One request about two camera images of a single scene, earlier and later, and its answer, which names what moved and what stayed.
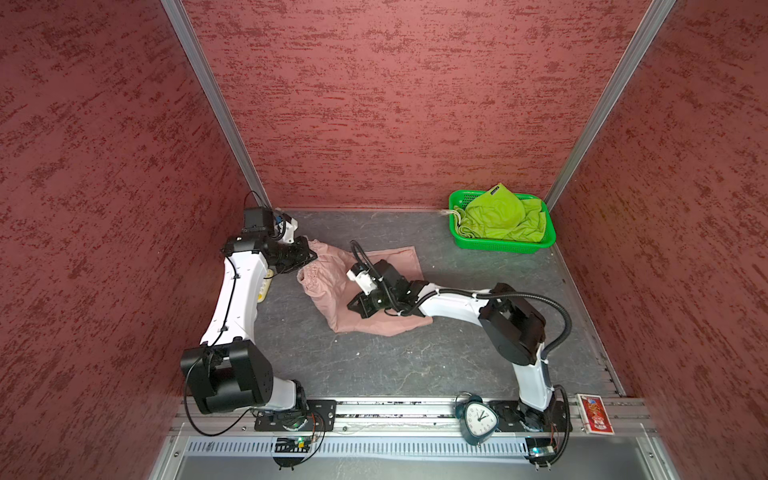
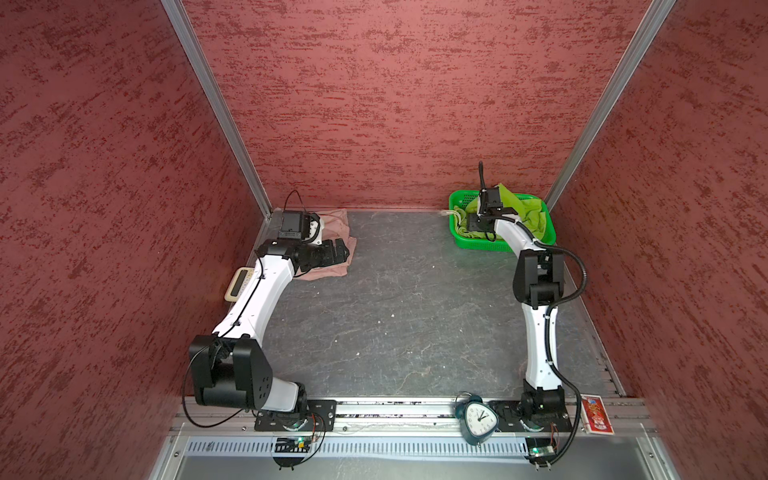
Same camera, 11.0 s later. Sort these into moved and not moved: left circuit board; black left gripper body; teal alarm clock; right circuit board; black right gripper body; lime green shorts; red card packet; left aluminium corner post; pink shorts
Moved: black left gripper body; black right gripper body; pink shorts
Not moved: lime green shorts; left aluminium corner post; teal alarm clock; left circuit board; red card packet; right circuit board
